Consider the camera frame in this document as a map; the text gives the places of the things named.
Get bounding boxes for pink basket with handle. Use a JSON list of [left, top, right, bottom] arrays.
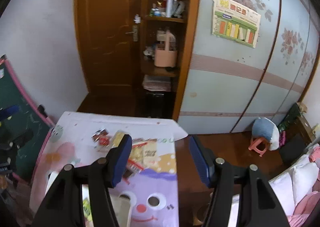
[[154, 30, 177, 67]]

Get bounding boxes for green chalkboard pink frame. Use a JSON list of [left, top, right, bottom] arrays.
[[1, 55, 54, 183]]

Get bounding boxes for pink small stool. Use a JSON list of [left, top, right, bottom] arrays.
[[248, 136, 270, 157]]

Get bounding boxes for white pillow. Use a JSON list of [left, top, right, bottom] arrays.
[[228, 154, 320, 227]]

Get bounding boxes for shelf top bottles clutter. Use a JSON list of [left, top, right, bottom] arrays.
[[148, 0, 186, 19]]

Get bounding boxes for blue white plush toy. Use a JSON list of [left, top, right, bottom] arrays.
[[252, 117, 280, 151]]

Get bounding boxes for pink blanket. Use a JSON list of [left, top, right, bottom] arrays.
[[287, 145, 319, 226]]

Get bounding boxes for brown wooden door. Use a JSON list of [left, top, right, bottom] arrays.
[[74, 0, 141, 97]]

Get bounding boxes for folded towels stack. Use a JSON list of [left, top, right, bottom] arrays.
[[142, 75, 171, 92]]

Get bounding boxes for silver door handle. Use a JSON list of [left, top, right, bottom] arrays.
[[125, 25, 138, 42]]

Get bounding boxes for wall calendar poster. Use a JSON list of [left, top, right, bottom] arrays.
[[212, 0, 261, 48]]

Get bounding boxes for beige soda cracker pack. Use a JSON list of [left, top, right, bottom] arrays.
[[129, 138, 158, 168]]

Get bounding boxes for wooden shelf unit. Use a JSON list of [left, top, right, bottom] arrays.
[[138, 0, 199, 120]]

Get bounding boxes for white plastic tray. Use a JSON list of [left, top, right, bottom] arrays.
[[44, 170, 135, 227]]

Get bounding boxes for red white cookies pack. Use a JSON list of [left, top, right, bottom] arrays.
[[123, 142, 147, 182]]

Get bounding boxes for cartoon printed tablecloth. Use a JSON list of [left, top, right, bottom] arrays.
[[29, 111, 187, 226]]

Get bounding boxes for clear bag rice crisps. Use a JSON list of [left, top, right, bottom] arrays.
[[111, 130, 126, 148]]

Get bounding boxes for brown chocolate snack packet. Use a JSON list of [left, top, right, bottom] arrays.
[[92, 129, 111, 150]]

